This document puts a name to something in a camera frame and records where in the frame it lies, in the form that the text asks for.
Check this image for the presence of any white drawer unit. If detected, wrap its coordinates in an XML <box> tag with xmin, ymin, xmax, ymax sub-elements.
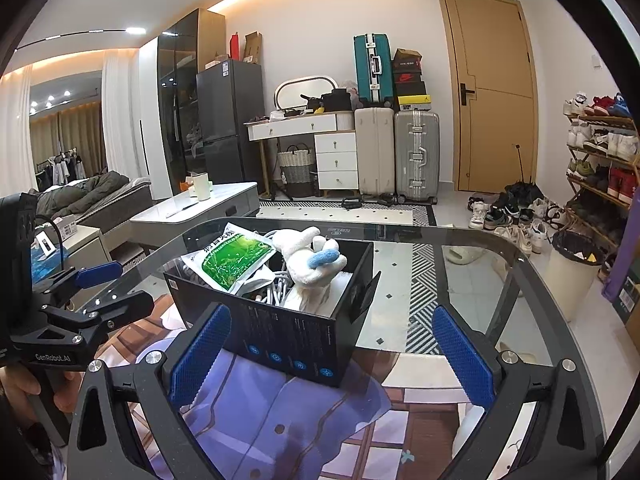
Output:
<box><xmin>315</xmin><ymin>131</ymin><xmax>360</xmax><ymax>191</ymax></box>

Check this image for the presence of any oval mirror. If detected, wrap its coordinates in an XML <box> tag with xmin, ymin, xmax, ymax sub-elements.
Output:
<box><xmin>274</xmin><ymin>75</ymin><xmax>340</xmax><ymax>113</ymax></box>

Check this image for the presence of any white medicine sachet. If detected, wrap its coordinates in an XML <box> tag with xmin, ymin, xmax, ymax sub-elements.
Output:
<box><xmin>235</xmin><ymin>267</ymin><xmax>275</xmax><ymax>297</ymax></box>

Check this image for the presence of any white coffee table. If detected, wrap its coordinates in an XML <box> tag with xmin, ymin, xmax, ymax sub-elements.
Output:
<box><xmin>130</xmin><ymin>182</ymin><xmax>260</xmax><ymax>256</ymax></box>

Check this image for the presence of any black bag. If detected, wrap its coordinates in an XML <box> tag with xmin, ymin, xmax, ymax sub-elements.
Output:
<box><xmin>320</xmin><ymin>88</ymin><xmax>353</xmax><ymax>111</ymax></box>

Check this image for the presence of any black tripod stick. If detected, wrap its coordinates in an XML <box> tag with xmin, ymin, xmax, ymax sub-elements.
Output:
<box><xmin>515</xmin><ymin>144</ymin><xmax>533</xmax><ymax>186</ymax></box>

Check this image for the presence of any clothes rack with garments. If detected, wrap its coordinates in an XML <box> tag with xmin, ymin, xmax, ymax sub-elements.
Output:
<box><xmin>34</xmin><ymin>149</ymin><xmax>83</xmax><ymax>188</ymax></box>

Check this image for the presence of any green medicine packet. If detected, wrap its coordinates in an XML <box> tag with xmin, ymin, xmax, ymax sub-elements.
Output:
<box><xmin>181</xmin><ymin>222</ymin><xmax>277</xmax><ymax>293</ymax></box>

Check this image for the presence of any woven laundry basket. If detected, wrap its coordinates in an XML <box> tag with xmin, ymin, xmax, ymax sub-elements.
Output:
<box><xmin>277</xmin><ymin>144</ymin><xmax>317</xmax><ymax>198</ymax></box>

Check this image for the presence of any white plush toy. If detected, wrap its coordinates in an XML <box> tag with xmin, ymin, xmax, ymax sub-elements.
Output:
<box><xmin>271</xmin><ymin>226</ymin><xmax>348</xmax><ymax>313</ymax></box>

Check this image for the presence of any gray side cabinet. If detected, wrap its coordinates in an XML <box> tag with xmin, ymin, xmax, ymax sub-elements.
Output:
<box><xmin>50</xmin><ymin>225</ymin><xmax>113</xmax><ymax>281</ymax></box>

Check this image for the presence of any teal suitcase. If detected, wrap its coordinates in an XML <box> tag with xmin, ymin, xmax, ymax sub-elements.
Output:
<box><xmin>353</xmin><ymin>33</ymin><xmax>394</xmax><ymax>108</ymax></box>

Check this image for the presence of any white curtain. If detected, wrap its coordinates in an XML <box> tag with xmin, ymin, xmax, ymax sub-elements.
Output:
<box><xmin>102</xmin><ymin>50</ymin><xmax>143</xmax><ymax>181</ymax></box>

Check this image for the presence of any flat cardboard carton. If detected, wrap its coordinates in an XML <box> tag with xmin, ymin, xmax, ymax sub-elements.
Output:
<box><xmin>243</xmin><ymin>31</ymin><xmax>263</xmax><ymax>64</ymax></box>

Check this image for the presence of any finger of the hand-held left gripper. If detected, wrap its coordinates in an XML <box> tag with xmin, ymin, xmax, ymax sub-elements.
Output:
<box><xmin>10</xmin><ymin>291</ymin><xmax>155</xmax><ymax>366</ymax></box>
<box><xmin>31</xmin><ymin>260</ymin><xmax>124</xmax><ymax>306</ymax></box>

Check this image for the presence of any silver suitcase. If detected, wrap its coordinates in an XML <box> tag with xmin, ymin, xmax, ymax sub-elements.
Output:
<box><xmin>393</xmin><ymin>110</ymin><xmax>441</xmax><ymax>205</ymax></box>

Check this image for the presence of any dark green coat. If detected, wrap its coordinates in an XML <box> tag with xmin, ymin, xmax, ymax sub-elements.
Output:
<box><xmin>35</xmin><ymin>170</ymin><xmax>133</xmax><ymax>218</ymax></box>

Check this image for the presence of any black glass wardrobe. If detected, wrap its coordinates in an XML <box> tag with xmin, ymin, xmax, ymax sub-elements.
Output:
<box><xmin>157</xmin><ymin>8</ymin><xmax>227</xmax><ymax>196</ymax></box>

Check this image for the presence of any gray refrigerator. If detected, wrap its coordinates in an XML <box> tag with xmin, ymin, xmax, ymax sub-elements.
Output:
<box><xmin>196</xmin><ymin>58</ymin><xmax>266</xmax><ymax>196</ymax></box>

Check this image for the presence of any black cardboard box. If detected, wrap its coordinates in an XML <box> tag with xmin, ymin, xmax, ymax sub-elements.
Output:
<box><xmin>163</xmin><ymin>240</ymin><xmax>382</xmax><ymax>388</ymax></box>

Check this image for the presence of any printed desk mat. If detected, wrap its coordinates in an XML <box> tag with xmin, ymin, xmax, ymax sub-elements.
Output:
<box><xmin>95</xmin><ymin>295</ymin><xmax>551</xmax><ymax>480</ymax></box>

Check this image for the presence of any wooden shoe rack with shoes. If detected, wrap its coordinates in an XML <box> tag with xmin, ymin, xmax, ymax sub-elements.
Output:
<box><xmin>564</xmin><ymin>92</ymin><xmax>640</xmax><ymax>281</ymax></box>

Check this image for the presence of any white charging cable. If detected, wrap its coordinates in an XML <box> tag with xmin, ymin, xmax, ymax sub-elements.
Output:
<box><xmin>255</xmin><ymin>260</ymin><xmax>292</xmax><ymax>307</ymax></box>

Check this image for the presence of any beige suitcase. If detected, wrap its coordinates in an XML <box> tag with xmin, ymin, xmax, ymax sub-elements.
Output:
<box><xmin>354</xmin><ymin>106</ymin><xmax>396</xmax><ymax>197</ymax></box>

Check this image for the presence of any white trash bin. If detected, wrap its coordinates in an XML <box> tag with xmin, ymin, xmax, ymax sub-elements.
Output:
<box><xmin>542</xmin><ymin>230</ymin><xmax>606</xmax><ymax>322</ymax></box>

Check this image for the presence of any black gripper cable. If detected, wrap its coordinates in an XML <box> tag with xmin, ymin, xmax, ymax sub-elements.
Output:
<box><xmin>32</xmin><ymin>217</ymin><xmax>68</xmax><ymax>272</ymax></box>

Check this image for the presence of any wooden door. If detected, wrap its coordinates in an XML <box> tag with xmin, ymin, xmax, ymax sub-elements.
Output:
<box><xmin>436</xmin><ymin>0</ymin><xmax>540</xmax><ymax>193</ymax></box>

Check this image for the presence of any beige curtain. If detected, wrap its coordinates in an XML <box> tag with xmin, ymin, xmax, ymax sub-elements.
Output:
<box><xmin>30</xmin><ymin>100</ymin><xmax>106</xmax><ymax>186</ymax></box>

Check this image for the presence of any white dressing desk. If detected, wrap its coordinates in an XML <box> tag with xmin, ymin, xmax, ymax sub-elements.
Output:
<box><xmin>244</xmin><ymin>112</ymin><xmax>357</xmax><ymax>201</ymax></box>

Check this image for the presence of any pile of shoes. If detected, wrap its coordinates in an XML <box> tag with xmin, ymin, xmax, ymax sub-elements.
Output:
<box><xmin>467</xmin><ymin>182</ymin><xmax>568</xmax><ymax>253</ymax></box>

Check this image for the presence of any person's left hand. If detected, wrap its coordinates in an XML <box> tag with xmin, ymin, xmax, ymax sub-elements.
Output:
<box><xmin>0</xmin><ymin>365</ymin><xmax>83</xmax><ymax>413</ymax></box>

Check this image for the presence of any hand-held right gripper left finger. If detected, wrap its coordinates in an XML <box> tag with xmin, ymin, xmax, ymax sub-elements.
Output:
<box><xmin>65</xmin><ymin>302</ymin><xmax>233</xmax><ymax>480</ymax></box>

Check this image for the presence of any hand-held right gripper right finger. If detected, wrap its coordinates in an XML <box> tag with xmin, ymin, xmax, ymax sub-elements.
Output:
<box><xmin>431</xmin><ymin>305</ymin><xmax>606</xmax><ymax>480</ymax></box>

